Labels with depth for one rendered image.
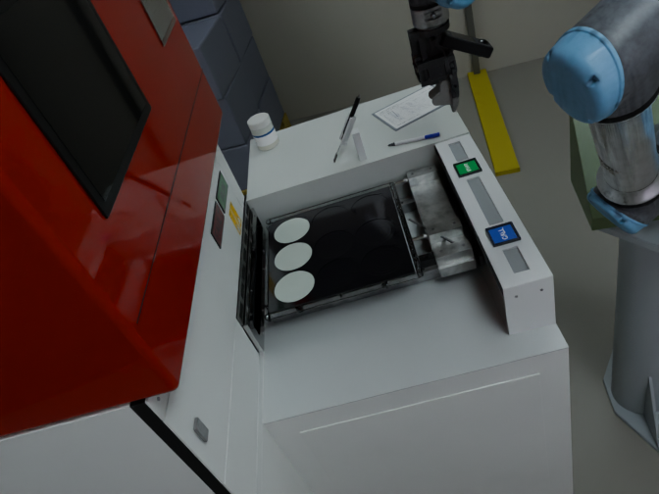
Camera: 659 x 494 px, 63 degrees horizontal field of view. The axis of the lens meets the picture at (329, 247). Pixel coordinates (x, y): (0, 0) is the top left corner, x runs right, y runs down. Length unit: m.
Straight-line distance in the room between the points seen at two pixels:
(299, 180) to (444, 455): 0.79
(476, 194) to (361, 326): 0.40
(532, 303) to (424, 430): 0.37
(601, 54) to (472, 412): 0.76
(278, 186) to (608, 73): 0.97
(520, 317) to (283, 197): 0.72
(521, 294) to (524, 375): 0.18
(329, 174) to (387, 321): 0.46
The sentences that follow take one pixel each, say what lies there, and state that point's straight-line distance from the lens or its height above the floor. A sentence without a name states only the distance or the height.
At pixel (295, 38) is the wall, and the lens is 3.83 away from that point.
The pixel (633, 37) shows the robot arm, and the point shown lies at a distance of 0.79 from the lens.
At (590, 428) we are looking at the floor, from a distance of 1.99.
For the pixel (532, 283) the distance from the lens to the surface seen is 1.07.
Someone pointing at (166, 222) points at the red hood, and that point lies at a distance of 0.84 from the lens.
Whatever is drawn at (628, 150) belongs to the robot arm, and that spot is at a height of 1.19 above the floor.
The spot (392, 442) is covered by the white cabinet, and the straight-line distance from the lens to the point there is 1.28.
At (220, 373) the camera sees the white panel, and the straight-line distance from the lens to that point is 1.02.
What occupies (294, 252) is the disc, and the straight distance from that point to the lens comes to 1.37.
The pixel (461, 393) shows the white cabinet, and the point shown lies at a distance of 1.17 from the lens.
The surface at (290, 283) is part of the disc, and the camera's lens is 1.29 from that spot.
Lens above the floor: 1.74
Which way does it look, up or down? 39 degrees down
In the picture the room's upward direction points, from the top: 22 degrees counter-clockwise
